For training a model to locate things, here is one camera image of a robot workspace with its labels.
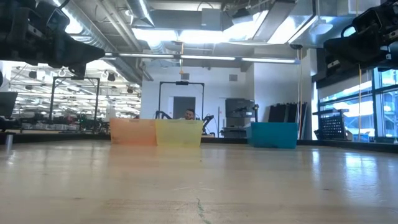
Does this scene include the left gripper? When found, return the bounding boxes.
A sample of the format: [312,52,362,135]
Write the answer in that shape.
[18,0,106,78]

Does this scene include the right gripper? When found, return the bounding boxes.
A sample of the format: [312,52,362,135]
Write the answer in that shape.
[323,0,398,69]

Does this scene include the background workbench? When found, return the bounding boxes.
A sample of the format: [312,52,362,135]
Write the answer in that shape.
[12,113,109,133]

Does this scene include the black perforated panel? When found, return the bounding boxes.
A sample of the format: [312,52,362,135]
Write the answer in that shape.
[312,108,351,141]

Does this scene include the black monitor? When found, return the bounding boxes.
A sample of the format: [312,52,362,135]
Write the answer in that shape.
[0,91,19,118]

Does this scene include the orange translucent plastic bin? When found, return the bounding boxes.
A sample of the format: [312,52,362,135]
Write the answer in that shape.
[109,118,157,146]

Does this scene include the black folded panels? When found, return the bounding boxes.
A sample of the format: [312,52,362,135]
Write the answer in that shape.
[267,101,308,124]

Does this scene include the grey door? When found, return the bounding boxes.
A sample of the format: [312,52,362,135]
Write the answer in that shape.
[173,96,196,120]

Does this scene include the teal plastic bin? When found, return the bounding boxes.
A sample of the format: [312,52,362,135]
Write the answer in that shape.
[248,122,299,149]

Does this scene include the ceiling light strip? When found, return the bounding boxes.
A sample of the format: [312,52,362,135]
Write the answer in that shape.
[104,52,301,65]

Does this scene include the person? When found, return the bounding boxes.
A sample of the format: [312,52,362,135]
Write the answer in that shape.
[183,108,197,121]

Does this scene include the yellow translucent plastic bin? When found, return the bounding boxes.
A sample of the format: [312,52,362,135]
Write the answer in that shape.
[154,119,203,148]

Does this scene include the black gantry frame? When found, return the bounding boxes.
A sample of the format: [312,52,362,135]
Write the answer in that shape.
[49,76,101,125]

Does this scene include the silver ventilation duct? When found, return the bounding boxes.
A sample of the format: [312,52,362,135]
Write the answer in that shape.
[52,0,147,85]

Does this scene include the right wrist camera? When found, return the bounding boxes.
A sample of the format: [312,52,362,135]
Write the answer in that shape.
[353,7,385,30]

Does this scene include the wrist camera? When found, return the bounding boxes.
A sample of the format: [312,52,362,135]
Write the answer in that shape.
[353,7,385,30]
[46,7,71,32]

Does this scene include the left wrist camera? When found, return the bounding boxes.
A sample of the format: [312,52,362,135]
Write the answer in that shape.
[46,7,71,32]

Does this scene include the yellow hanging cord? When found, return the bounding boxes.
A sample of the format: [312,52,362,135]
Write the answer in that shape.
[358,63,363,142]
[297,48,304,140]

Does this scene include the silver metal post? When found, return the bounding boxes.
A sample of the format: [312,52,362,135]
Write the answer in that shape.
[4,133,14,151]

